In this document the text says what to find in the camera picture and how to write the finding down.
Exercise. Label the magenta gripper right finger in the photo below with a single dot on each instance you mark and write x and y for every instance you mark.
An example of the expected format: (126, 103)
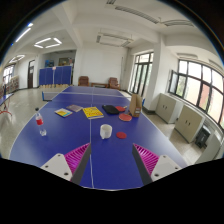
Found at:
(154, 165)

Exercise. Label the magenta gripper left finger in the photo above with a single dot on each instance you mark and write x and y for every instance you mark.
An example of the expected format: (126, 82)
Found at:
(70, 166)

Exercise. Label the clear plastic water bottle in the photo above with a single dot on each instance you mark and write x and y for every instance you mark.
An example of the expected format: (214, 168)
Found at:
(39, 119)

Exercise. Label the small red round coaster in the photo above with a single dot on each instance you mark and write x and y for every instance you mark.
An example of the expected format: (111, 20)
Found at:
(121, 135)

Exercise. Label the small clear glass cup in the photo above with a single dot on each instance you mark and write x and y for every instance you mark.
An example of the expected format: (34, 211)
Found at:
(43, 132)

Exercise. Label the blue table tennis table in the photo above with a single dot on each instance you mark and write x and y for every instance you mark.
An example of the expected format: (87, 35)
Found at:
(112, 165)

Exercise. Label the white mug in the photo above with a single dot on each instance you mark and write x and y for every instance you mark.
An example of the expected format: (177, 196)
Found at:
(105, 131)

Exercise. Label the red table tennis paddle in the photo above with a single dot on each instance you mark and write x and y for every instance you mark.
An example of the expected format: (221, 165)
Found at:
(125, 117)

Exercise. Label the black waste bin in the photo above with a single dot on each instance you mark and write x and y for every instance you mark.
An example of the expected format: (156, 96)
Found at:
(202, 136)

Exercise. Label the grey notebook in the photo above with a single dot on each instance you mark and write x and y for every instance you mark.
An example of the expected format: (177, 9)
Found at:
(74, 108)

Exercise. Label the near beige cabinet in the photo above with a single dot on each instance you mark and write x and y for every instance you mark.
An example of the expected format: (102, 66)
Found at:
(189, 123)

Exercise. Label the beige cabinet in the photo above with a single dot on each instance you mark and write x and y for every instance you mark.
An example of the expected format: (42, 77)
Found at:
(189, 123)
(168, 108)

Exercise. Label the far beige cabinet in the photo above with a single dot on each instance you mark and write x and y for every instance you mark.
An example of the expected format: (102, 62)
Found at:
(168, 108)

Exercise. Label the brown cardboard box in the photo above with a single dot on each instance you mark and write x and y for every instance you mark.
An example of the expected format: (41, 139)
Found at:
(135, 106)

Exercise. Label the red paddle behind case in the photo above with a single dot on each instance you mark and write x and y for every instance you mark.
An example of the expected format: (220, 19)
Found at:
(120, 108)

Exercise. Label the black paddle case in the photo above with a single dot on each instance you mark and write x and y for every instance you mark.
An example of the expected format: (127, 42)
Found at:
(110, 109)

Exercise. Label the table tennis net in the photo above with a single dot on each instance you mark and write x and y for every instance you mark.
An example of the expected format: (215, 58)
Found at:
(49, 96)

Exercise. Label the small wooden coffee table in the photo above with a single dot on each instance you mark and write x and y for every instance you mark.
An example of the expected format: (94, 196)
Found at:
(99, 85)

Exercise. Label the left brown armchair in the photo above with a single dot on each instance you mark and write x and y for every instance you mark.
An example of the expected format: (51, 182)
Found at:
(83, 81)

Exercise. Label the brown armchair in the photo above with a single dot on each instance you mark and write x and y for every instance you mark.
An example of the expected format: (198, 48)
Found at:
(113, 83)
(83, 81)

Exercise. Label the blue partition screen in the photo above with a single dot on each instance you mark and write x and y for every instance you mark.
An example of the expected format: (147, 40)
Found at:
(55, 75)

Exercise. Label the right brown armchair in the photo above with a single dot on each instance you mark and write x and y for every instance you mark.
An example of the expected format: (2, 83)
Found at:
(113, 83)

